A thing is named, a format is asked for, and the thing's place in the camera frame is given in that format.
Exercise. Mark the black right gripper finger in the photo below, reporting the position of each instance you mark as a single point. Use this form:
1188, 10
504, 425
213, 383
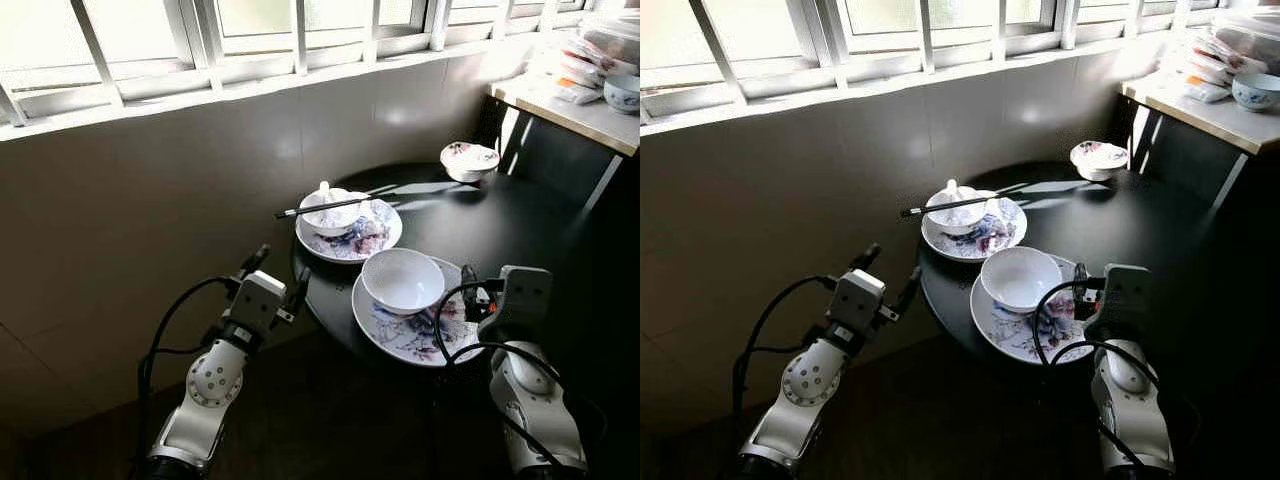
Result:
468, 280
1080, 275

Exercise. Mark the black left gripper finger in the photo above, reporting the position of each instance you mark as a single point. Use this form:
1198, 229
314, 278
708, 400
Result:
866, 260
908, 290
255, 262
298, 292

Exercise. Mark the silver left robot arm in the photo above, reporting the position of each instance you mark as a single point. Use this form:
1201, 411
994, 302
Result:
808, 378
215, 380

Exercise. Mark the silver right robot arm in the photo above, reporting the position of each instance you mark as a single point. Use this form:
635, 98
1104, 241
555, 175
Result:
1130, 400
530, 400

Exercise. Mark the large white ceramic bowl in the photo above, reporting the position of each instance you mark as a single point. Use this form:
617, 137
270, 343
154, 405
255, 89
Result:
400, 285
1020, 283

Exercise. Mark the small floral ceramic plate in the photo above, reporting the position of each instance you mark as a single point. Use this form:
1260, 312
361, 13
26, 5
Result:
975, 247
350, 248

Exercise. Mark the black chopstick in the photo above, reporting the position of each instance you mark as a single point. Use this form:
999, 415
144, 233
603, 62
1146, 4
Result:
300, 210
920, 209

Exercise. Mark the round black table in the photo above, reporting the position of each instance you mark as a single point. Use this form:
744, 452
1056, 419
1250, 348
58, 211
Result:
1150, 230
520, 230

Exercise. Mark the small white ceramic bowl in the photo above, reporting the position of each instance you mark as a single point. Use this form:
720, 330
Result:
330, 222
957, 222

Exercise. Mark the large floral ceramic plate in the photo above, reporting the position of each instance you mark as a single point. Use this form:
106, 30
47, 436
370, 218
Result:
1015, 335
410, 340

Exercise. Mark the white ceramic spoon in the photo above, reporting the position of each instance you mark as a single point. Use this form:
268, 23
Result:
324, 192
952, 190

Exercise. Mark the crumpled clear plastic wrap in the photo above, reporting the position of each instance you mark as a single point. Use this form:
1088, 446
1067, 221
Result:
378, 215
1003, 212

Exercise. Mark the small floral ceramic bowl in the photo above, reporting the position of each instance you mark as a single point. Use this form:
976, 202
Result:
470, 160
1098, 158

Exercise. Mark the beige stone counter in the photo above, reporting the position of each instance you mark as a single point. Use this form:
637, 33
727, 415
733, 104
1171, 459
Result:
580, 118
1210, 115

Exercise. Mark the pile of food packets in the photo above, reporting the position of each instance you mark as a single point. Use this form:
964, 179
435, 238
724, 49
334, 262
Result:
580, 75
1200, 70

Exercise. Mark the blue and white bowl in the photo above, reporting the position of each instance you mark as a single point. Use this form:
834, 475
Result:
1255, 92
622, 95

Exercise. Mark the clear plastic container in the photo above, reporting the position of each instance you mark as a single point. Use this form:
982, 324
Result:
1250, 35
612, 40

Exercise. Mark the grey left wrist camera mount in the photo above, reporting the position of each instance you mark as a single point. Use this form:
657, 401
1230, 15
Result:
255, 298
855, 297

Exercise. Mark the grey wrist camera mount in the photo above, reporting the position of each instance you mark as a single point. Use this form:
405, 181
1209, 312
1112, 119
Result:
525, 300
855, 297
1125, 300
255, 298

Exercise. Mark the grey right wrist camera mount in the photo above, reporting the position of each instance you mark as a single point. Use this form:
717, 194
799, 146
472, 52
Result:
525, 300
1125, 300

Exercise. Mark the white window frame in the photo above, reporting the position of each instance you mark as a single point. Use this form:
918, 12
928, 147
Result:
298, 40
925, 40

